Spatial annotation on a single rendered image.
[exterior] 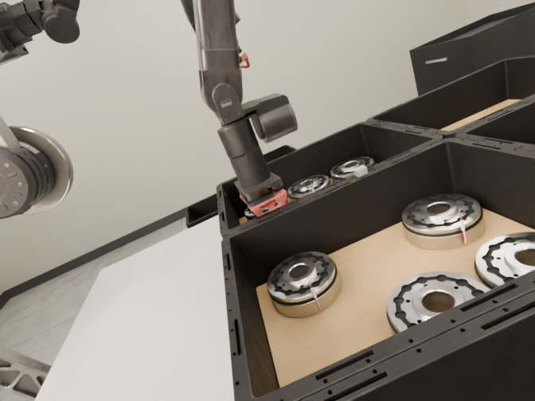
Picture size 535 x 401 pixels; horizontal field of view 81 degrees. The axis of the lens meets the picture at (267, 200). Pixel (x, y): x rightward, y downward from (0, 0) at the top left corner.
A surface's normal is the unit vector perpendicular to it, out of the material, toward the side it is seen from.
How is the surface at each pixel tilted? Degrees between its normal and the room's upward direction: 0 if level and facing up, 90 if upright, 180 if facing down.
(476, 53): 90
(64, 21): 141
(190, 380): 0
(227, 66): 97
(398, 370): 0
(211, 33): 85
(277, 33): 90
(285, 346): 0
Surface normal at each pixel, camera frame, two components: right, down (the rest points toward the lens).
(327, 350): -0.36, -0.86
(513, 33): 0.24, 0.29
